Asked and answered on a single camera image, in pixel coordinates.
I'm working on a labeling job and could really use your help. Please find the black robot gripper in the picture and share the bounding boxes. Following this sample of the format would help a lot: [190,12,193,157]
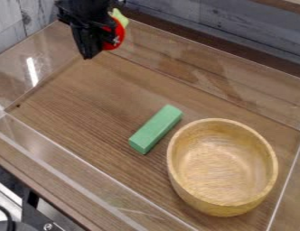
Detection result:
[55,0,119,60]

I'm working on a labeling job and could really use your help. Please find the light wooden bowl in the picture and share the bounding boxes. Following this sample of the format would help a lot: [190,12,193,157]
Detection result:
[168,118,280,217]

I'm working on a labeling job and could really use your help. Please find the green rectangular block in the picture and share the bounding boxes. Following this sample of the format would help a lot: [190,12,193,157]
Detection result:
[129,105,182,154]

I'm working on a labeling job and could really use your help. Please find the clear acrylic tray wall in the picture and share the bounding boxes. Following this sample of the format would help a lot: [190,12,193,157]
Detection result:
[0,22,300,231]

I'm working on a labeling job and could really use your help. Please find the black metal table bracket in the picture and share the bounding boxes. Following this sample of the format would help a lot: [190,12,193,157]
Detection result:
[21,188,67,231]

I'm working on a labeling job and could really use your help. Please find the black cable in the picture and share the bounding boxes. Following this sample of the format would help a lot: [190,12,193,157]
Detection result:
[0,205,15,231]

